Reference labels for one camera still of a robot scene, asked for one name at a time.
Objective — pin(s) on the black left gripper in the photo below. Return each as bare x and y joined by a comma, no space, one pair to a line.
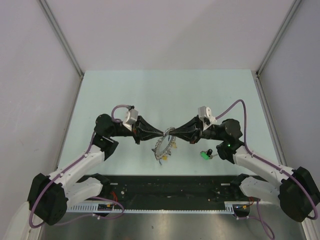
141,125

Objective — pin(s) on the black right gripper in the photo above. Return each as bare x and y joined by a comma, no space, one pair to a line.
192,131

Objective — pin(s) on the silver disc keyring organiser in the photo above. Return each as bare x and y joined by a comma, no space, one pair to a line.
163,149

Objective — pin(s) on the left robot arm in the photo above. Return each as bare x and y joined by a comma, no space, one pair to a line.
51,195

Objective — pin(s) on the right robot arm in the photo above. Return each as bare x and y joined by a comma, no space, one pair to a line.
293,190

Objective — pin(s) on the silver keys by green tag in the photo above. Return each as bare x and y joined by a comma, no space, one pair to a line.
213,156

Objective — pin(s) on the black key tag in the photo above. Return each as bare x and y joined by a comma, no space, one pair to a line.
209,152

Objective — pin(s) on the green key tag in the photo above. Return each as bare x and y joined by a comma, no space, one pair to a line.
204,155

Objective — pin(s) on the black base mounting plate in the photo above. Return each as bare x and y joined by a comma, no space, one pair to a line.
173,193

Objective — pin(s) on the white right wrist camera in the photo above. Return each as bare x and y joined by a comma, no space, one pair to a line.
206,116

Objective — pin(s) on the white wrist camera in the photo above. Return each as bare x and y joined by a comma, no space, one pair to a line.
130,118
206,116

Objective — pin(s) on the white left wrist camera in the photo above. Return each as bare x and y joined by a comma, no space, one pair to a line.
130,118

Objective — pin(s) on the aluminium frame right post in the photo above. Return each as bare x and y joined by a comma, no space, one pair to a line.
279,35

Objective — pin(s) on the aluminium frame post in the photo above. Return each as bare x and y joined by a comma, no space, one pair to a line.
49,15
279,35

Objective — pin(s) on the aluminium frame left post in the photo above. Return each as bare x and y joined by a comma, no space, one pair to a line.
49,15

